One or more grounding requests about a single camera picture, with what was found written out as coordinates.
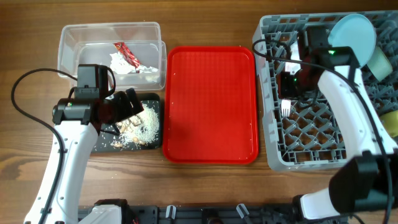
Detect red serving tray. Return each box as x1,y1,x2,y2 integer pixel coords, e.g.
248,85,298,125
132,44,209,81
163,46,259,165

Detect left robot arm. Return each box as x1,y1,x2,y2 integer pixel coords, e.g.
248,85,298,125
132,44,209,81
24,64,143,223

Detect red snack wrapper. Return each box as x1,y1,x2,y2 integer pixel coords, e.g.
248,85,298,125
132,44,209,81
114,42,141,68

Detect white plastic fork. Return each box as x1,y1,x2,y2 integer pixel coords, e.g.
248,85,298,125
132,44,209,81
280,99,292,117

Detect rice and food scraps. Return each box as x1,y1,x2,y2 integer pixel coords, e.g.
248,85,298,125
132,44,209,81
111,105,160,148

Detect light blue plate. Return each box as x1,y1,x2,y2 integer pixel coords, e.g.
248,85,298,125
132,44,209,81
328,14,377,68

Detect yellow cup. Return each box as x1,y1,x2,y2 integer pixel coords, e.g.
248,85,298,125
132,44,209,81
380,110,398,138

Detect mint green bowl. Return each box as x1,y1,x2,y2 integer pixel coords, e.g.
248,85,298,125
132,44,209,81
367,47,393,82

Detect black tray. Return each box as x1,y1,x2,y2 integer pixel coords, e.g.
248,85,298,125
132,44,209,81
92,93,162,153

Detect white napkin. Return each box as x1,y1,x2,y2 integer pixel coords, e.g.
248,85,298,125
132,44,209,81
110,53,159,74

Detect clear plastic bin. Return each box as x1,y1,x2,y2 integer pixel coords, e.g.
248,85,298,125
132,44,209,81
57,22,167,91

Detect grey dishwasher rack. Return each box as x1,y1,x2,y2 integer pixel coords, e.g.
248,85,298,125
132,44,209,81
252,11,397,171

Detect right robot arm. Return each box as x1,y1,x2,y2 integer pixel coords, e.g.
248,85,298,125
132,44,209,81
277,26,397,223

